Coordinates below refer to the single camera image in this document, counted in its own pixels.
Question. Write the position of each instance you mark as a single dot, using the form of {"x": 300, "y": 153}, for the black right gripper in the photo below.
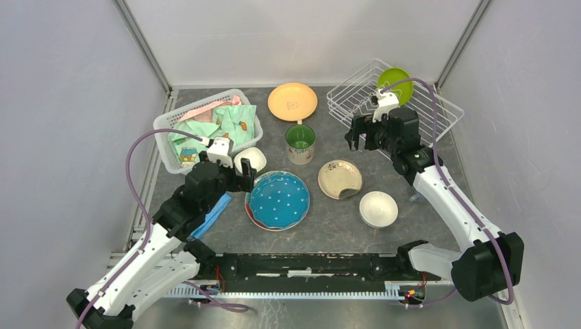
{"x": 364, "y": 125}

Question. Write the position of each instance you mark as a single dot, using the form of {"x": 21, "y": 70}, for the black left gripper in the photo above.
{"x": 239, "y": 183}

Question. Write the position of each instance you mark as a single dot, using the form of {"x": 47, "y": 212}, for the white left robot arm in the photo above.
{"x": 165, "y": 255}

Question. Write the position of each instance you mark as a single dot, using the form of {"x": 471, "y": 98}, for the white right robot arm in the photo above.
{"x": 489, "y": 261}

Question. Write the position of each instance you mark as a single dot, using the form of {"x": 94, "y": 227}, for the blue dotted plate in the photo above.
{"x": 278, "y": 200}

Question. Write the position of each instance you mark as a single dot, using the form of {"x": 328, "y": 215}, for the teal rimmed red plate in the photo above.
{"x": 254, "y": 218}

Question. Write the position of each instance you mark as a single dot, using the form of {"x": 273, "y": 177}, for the green printed cloth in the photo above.
{"x": 234, "y": 122}

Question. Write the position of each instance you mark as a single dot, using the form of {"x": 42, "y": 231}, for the blue printed cloth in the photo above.
{"x": 212, "y": 216}

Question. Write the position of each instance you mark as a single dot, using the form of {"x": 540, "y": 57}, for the green interior mug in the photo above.
{"x": 300, "y": 143}

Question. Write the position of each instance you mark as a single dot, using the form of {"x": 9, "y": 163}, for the white plastic basket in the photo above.
{"x": 168, "y": 120}

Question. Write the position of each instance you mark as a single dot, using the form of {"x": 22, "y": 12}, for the pink cloth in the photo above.
{"x": 204, "y": 113}

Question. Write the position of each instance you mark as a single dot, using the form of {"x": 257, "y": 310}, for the orange plate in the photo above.
{"x": 292, "y": 102}

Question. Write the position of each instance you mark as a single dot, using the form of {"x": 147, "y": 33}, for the white round bowl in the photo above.
{"x": 378, "y": 209}

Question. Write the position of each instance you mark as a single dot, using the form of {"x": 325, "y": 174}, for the small white blue cup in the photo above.
{"x": 417, "y": 198}

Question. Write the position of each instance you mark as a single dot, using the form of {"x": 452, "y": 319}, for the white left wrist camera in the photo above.
{"x": 218, "y": 151}

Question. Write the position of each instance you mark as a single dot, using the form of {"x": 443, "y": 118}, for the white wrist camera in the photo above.
{"x": 218, "y": 151}
{"x": 386, "y": 101}

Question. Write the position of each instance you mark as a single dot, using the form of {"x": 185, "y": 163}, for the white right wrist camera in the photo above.
{"x": 386, "y": 101}

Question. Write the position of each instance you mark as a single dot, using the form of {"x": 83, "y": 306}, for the white wire dish rack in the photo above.
{"x": 437, "y": 116}

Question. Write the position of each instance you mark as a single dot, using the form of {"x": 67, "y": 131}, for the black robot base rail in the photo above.
{"x": 302, "y": 273}

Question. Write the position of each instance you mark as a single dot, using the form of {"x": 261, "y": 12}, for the aluminium corner post right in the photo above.
{"x": 470, "y": 28}

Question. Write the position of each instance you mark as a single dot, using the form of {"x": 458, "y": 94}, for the aluminium corner post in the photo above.
{"x": 141, "y": 42}
{"x": 470, "y": 28}

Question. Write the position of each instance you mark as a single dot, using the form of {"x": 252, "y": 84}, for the aluminium corner post left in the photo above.
{"x": 141, "y": 42}

